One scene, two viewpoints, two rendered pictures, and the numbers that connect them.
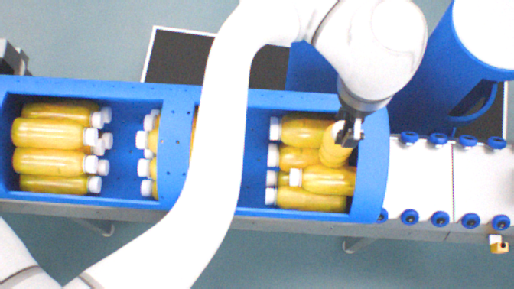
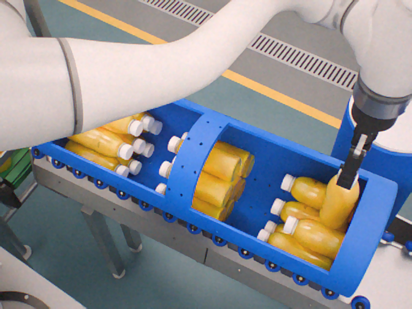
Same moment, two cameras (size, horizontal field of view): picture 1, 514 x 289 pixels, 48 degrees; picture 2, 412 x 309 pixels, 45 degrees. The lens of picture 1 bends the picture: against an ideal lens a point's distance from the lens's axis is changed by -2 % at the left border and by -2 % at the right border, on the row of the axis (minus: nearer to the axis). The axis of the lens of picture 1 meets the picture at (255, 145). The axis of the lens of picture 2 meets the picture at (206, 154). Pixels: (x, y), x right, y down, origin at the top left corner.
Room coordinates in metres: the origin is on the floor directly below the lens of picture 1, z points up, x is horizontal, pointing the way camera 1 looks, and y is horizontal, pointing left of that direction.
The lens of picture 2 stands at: (-0.25, -0.14, 2.14)
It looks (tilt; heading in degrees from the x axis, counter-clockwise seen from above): 56 degrees down; 26
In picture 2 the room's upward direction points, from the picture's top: 2 degrees counter-clockwise
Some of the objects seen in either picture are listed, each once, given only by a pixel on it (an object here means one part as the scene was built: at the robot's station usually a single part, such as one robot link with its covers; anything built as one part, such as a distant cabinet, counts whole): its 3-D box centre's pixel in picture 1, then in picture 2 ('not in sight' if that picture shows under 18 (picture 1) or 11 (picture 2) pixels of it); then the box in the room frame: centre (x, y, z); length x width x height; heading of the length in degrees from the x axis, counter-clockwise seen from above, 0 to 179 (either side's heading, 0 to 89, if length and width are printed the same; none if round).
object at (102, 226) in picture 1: (86, 217); (106, 244); (0.31, 0.60, 0.31); 0.06 x 0.06 x 0.63; 86
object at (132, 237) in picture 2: not in sight; (125, 216); (0.45, 0.59, 0.31); 0.06 x 0.06 x 0.63; 86
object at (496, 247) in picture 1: (499, 236); not in sight; (0.17, -0.61, 0.92); 0.08 x 0.03 x 0.05; 176
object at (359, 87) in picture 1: (375, 41); (400, 30); (0.34, -0.16, 1.66); 0.13 x 0.11 x 0.16; 47
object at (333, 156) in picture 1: (337, 144); (339, 198); (0.33, -0.17, 1.20); 0.07 x 0.07 x 0.17
